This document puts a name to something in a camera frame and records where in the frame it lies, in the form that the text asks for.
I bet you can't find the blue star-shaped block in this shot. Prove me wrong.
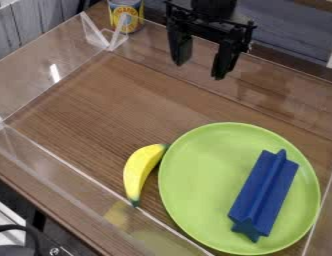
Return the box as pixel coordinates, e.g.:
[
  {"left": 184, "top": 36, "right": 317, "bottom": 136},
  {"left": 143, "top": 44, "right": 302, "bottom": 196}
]
[{"left": 227, "top": 149, "right": 299, "bottom": 243}]

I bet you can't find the green round plate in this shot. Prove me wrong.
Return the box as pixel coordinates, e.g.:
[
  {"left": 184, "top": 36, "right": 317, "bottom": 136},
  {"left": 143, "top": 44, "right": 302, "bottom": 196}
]
[{"left": 158, "top": 122, "right": 321, "bottom": 255}]

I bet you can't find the yellow toy banana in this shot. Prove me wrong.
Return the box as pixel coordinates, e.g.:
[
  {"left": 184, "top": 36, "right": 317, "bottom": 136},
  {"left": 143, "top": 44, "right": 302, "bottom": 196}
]
[{"left": 123, "top": 144, "right": 168, "bottom": 207}]

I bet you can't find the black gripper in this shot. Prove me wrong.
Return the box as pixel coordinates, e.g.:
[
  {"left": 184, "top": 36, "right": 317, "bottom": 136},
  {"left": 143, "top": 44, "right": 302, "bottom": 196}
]
[{"left": 164, "top": 0, "right": 257, "bottom": 80}]

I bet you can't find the yellow blue tin can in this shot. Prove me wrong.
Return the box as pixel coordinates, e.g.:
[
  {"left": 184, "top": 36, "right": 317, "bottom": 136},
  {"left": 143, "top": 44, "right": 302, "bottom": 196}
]
[{"left": 107, "top": 0, "right": 144, "bottom": 34}]

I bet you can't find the black cable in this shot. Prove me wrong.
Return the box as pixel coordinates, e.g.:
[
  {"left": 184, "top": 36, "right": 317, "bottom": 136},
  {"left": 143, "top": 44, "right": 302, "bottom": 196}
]
[{"left": 0, "top": 224, "right": 42, "bottom": 256}]

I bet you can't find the clear acrylic tray wall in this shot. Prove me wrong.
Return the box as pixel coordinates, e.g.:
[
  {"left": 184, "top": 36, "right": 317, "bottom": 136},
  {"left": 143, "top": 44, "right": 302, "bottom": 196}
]
[{"left": 0, "top": 4, "right": 332, "bottom": 256}]

